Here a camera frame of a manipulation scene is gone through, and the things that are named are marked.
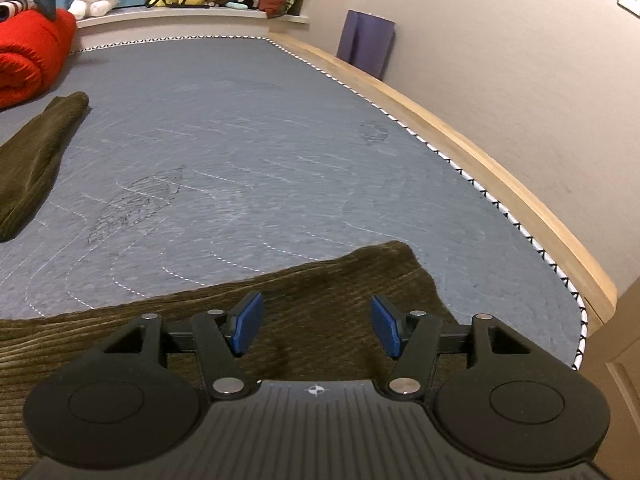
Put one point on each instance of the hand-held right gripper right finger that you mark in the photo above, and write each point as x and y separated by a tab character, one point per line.
384	325

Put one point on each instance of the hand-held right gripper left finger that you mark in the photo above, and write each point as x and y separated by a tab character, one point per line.
246	322

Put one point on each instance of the grey quilted mattress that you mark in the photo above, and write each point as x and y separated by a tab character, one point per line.
250	135

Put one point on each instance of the purple box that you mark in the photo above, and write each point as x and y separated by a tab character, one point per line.
367	45

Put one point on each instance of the red folded quilt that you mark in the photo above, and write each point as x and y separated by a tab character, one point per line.
25	55

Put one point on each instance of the black white striped cloth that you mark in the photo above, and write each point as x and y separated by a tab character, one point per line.
12	8

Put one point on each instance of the wooden bed frame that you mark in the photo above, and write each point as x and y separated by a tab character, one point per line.
575	270

